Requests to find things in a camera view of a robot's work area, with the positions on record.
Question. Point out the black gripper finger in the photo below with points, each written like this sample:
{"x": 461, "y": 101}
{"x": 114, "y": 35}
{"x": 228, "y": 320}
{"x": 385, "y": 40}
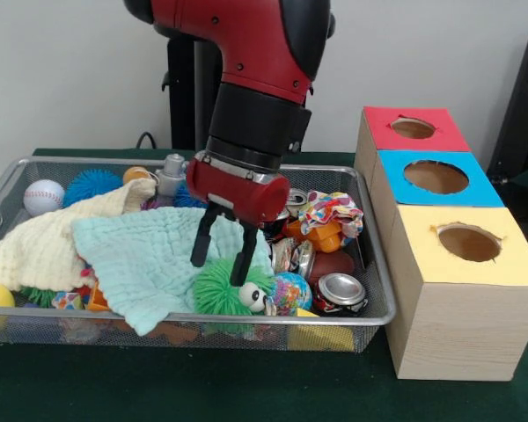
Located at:
{"x": 244, "y": 255}
{"x": 204, "y": 237}

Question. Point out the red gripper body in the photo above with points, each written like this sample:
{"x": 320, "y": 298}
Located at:
{"x": 229, "y": 189}

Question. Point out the mint green cloth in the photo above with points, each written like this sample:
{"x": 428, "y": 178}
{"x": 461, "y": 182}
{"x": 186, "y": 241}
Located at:
{"x": 158, "y": 255}

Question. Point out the cream cloth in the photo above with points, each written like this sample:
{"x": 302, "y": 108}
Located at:
{"x": 35, "y": 250}

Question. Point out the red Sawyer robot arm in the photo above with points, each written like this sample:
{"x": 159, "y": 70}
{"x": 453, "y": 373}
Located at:
{"x": 255, "y": 44}

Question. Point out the shallow mesh bin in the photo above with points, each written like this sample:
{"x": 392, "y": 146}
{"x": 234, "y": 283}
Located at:
{"x": 374, "y": 264}

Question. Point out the wooden box with three holes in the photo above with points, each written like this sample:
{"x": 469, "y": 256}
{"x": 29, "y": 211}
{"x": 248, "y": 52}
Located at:
{"x": 462, "y": 325}

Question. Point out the blue spiky ball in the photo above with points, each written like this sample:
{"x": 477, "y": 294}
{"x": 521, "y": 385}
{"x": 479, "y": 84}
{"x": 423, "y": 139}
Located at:
{"x": 92, "y": 186}
{"x": 182, "y": 198}

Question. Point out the green fuzzy ball with eyes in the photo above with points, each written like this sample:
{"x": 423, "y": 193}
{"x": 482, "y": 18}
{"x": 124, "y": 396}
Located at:
{"x": 215, "y": 294}

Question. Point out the grey toy figure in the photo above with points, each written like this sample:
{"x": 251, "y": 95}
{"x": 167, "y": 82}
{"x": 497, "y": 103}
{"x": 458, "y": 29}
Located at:
{"x": 169, "y": 176}

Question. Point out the colourful patterned cloth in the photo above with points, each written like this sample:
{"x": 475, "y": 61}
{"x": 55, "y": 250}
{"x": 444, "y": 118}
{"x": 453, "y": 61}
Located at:
{"x": 332, "y": 211}

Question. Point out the crushed can with silver end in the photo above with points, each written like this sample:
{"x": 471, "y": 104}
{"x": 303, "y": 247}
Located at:
{"x": 342, "y": 290}

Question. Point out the white baseball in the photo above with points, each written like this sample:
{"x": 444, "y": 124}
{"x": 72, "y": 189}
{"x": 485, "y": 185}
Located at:
{"x": 44, "y": 198}

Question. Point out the black panel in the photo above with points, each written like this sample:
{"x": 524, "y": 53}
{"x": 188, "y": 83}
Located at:
{"x": 525, "y": 110}

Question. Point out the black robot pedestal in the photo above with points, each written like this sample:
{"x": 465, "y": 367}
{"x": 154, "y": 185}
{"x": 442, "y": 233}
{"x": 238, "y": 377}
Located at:
{"x": 185, "y": 110}

